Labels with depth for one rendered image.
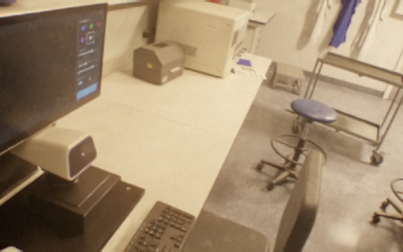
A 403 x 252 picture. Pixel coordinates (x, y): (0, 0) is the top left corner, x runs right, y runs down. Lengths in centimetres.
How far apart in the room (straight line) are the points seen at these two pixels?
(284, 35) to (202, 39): 358
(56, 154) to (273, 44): 518
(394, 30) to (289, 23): 162
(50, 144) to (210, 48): 161
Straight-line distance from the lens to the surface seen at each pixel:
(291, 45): 570
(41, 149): 78
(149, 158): 127
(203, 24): 220
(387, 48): 584
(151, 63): 193
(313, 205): 90
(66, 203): 83
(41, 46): 72
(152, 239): 94
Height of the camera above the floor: 147
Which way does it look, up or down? 28 degrees down
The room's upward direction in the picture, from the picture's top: 11 degrees clockwise
